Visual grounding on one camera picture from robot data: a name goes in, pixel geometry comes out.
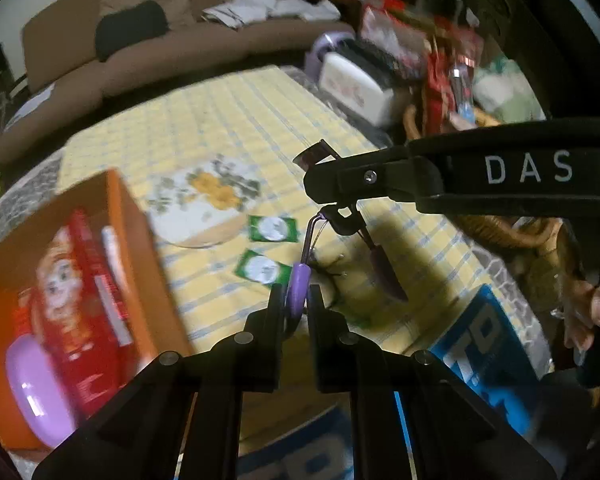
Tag clear plastic packet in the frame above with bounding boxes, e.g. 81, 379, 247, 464
360, 5, 431, 77

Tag red cartoon snack packet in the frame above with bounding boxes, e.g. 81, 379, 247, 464
17, 207, 146, 418

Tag purple container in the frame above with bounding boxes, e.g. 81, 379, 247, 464
305, 31, 355, 77

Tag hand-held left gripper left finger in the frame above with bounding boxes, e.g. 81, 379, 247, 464
32, 282, 287, 480

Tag white appliance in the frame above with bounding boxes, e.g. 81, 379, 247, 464
320, 40, 411, 127

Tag purple round case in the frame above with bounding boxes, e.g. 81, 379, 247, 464
4, 336, 81, 448

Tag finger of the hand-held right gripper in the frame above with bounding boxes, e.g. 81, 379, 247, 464
304, 144, 444, 206
323, 200, 357, 236

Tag black cushion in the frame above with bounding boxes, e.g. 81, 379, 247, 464
95, 1, 169, 63

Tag red snack packets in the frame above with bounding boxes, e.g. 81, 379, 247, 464
424, 25, 484, 136

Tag brown sofa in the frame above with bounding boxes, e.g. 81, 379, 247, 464
0, 0, 355, 162

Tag purple eyelash curler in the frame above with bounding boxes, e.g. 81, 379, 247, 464
286, 210, 411, 331

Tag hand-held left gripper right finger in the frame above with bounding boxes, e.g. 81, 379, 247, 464
307, 284, 560, 480

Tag yellow checked tablecloth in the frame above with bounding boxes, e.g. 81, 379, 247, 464
0, 64, 545, 453

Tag pile of white papers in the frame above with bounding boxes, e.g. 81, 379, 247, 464
202, 0, 341, 27

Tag green sachet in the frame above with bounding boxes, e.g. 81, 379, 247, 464
247, 215, 301, 245
234, 249, 293, 288

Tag orange cardboard box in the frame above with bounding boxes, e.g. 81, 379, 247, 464
0, 169, 197, 453

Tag wicker basket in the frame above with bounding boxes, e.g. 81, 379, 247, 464
402, 102, 580, 281

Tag floral round plate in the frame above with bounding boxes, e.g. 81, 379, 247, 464
145, 157, 261, 250

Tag blue printed mat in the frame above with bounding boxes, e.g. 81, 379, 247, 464
427, 284, 541, 436

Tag light green cloth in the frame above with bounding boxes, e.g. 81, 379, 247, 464
472, 57, 546, 122

